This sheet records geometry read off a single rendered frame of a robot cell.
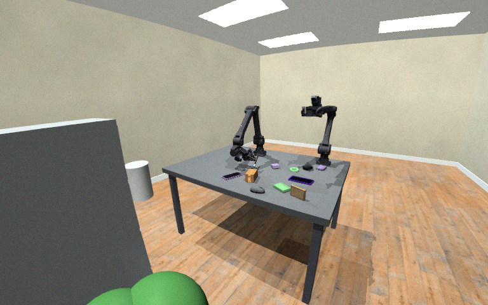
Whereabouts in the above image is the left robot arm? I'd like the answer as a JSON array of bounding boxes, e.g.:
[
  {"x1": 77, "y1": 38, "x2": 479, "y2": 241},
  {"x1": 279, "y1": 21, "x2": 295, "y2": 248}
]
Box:
[{"x1": 309, "y1": 95, "x2": 337, "y2": 165}]

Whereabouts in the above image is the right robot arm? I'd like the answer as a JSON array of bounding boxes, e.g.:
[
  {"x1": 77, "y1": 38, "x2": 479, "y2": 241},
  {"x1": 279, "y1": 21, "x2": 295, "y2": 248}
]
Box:
[{"x1": 230, "y1": 105, "x2": 266, "y2": 162}]

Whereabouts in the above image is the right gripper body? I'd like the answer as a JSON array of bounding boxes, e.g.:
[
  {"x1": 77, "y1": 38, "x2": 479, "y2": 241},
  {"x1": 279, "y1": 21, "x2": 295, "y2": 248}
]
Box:
[{"x1": 243, "y1": 149, "x2": 252, "y2": 161}]

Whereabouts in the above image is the grey computer mouse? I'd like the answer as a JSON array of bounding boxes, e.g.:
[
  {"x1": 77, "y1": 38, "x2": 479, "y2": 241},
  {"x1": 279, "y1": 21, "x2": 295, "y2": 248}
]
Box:
[{"x1": 250, "y1": 185, "x2": 265, "y2": 194}]

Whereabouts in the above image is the orange block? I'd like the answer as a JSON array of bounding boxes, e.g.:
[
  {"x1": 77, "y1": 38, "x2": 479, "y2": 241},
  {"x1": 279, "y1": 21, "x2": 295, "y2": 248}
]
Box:
[{"x1": 245, "y1": 169, "x2": 258, "y2": 182}]

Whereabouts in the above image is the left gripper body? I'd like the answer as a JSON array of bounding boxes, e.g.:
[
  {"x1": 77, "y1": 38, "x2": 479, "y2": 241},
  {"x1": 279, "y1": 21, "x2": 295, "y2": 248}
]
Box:
[{"x1": 304, "y1": 107, "x2": 319, "y2": 117}]

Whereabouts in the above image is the tan rectangular block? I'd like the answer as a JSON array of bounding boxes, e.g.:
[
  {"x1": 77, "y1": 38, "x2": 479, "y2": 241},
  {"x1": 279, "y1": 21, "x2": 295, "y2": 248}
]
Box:
[{"x1": 290, "y1": 185, "x2": 306, "y2": 201}]

